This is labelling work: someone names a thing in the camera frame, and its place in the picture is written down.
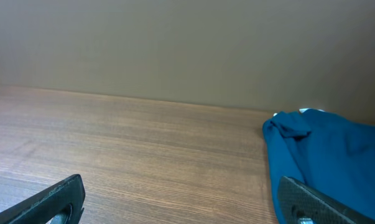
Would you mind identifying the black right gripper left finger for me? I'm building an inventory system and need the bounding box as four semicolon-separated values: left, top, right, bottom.
0;174;85;224

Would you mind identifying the white cloth pile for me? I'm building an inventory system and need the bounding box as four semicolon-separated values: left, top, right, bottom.
273;108;325;117

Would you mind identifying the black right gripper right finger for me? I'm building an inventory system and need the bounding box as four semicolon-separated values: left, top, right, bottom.
277;176;375;224

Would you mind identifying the blue t-shirt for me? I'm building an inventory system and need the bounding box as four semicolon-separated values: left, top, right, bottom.
262;109;375;223

